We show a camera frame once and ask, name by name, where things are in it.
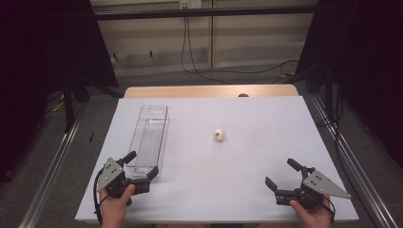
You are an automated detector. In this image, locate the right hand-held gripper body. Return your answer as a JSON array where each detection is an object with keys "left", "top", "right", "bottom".
[{"left": 275, "top": 165, "right": 352, "bottom": 210}]

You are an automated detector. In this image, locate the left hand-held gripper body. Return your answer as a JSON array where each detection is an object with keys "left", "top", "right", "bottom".
[{"left": 96, "top": 157, "right": 150, "bottom": 200}]

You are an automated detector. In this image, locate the clear plastic container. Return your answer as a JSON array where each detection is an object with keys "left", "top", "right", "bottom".
[{"left": 127, "top": 104, "right": 170, "bottom": 179}]

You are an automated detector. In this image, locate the white round ball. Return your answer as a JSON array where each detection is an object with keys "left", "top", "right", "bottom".
[{"left": 213, "top": 128, "right": 226, "bottom": 143}]

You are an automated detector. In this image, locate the person's right hand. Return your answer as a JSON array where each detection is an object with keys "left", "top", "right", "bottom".
[{"left": 289, "top": 195, "right": 334, "bottom": 228}]

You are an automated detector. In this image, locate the person's left hand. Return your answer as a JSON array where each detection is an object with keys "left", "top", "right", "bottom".
[{"left": 99, "top": 184, "right": 137, "bottom": 228}]

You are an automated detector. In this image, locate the white table sheet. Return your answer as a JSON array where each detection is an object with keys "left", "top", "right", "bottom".
[{"left": 74, "top": 95, "right": 360, "bottom": 222}]

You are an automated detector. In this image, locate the black metal stand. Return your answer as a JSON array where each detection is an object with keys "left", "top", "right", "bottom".
[{"left": 62, "top": 75, "right": 76, "bottom": 134}]

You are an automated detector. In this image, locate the wooden table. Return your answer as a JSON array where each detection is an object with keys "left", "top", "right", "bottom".
[{"left": 123, "top": 84, "right": 299, "bottom": 99}]

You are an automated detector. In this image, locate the black curtain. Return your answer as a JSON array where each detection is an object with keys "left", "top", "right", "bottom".
[
  {"left": 296, "top": 0, "right": 403, "bottom": 169},
  {"left": 0, "top": 0, "right": 119, "bottom": 182}
]

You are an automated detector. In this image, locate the black horizontal bar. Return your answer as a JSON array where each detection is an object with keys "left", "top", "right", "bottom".
[{"left": 93, "top": 5, "right": 318, "bottom": 22}]

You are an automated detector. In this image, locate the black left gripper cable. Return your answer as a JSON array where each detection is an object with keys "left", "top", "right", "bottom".
[{"left": 92, "top": 168, "right": 106, "bottom": 226}]

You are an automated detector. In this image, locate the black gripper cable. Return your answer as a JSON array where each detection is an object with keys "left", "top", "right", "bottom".
[
  {"left": 92, "top": 168, "right": 106, "bottom": 226},
  {"left": 320, "top": 195, "right": 336, "bottom": 223}
]

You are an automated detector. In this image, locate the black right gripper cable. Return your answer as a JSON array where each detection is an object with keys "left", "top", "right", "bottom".
[{"left": 320, "top": 195, "right": 336, "bottom": 223}]

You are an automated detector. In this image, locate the metal floor rail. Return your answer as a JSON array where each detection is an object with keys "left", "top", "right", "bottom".
[
  {"left": 18, "top": 104, "right": 87, "bottom": 228},
  {"left": 309, "top": 94, "right": 399, "bottom": 228}
]

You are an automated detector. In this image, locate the black floor cable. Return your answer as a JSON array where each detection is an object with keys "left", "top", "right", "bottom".
[{"left": 316, "top": 79, "right": 353, "bottom": 181}]

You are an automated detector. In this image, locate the yellow cable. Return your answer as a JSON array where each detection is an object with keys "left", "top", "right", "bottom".
[{"left": 46, "top": 90, "right": 66, "bottom": 114}]

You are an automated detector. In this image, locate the black power cable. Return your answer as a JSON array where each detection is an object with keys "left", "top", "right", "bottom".
[
  {"left": 181, "top": 9, "right": 234, "bottom": 86},
  {"left": 184, "top": 9, "right": 300, "bottom": 76}
]

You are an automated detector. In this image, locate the white wall outlet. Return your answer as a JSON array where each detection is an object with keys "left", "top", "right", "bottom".
[{"left": 179, "top": 0, "right": 202, "bottom": 10}]

